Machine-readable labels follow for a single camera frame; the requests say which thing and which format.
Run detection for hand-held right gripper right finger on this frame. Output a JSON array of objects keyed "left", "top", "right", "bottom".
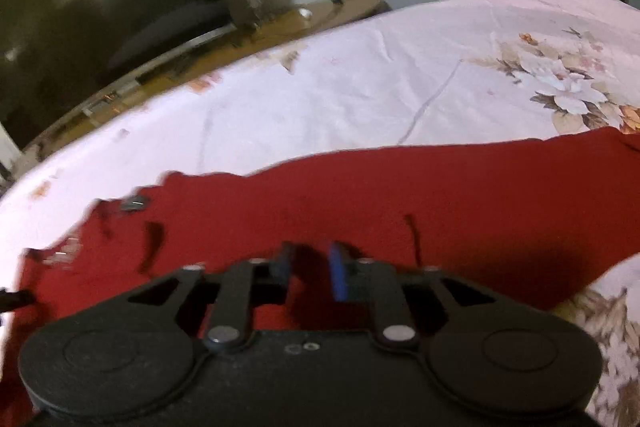
[{"left": 327, "top": 241, "right": 502, "bottom": 354}]

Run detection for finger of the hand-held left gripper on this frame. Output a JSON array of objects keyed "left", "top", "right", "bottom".
[{"left": 0, "top": 289, "right": 37, "bottom": 314}]

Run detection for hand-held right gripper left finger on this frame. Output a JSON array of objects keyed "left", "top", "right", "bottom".
[{"left": 125, "top": 241, "right": 302, "bottom": 354}]

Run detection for red knit garment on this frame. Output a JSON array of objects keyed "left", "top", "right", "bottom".
[{"left": 0, "top": 127, "right": 640, "bottom": 427}]

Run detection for floral white bedsheet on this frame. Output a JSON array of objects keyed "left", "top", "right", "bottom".
[{"left": 0, "top": 0, "right": 640, "bottom": 427}]

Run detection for silver set-top box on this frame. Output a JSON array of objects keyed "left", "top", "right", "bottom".
[{"left": 81, "top": 72, "right": 152, "bottom": 118}]

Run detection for wooden television cabinet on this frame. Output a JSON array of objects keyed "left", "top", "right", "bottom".
[{"left": 10, "top": 0, "right": 392, "bottom": 180}]

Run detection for black flat screen television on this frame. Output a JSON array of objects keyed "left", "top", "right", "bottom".
[{"left": 0, "top": 0, "right": 236, "bottom": 154}]

